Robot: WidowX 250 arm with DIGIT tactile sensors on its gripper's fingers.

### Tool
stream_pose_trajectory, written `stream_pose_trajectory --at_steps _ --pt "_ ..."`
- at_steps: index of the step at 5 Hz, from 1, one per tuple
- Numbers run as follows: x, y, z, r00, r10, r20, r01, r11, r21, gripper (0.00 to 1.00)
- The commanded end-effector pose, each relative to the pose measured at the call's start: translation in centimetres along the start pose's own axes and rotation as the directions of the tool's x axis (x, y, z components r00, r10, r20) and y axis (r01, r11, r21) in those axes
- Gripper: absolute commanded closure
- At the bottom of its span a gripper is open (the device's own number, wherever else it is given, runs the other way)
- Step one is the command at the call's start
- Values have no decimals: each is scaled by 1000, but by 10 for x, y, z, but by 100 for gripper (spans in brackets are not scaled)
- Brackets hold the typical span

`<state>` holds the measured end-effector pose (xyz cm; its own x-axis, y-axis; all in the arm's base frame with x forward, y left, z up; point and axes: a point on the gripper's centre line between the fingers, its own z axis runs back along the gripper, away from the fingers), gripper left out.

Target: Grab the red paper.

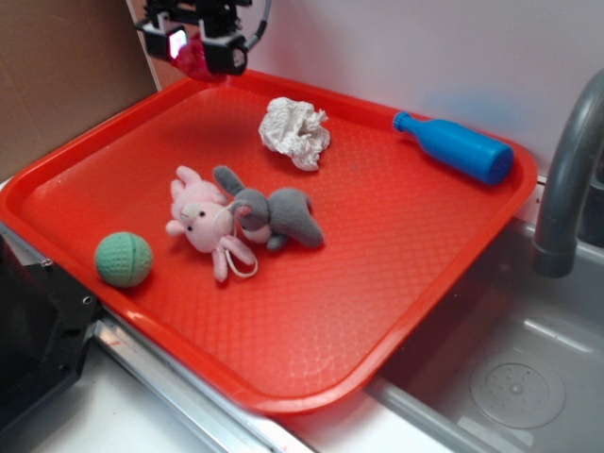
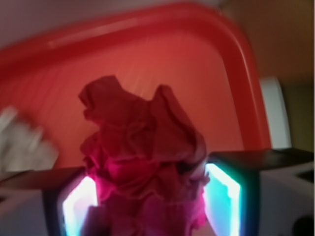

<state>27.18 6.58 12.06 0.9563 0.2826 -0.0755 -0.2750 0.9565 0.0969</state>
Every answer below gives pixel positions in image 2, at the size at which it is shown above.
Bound crumpled white paper ball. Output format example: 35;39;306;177
0;107;59;173

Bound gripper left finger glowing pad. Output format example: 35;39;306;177
0;167;97;236

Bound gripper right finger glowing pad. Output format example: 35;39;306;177
204;148;315;236

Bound red plastic tray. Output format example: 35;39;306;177
0;2;271;168

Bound red paper ball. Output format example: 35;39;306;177
79;76;209;236

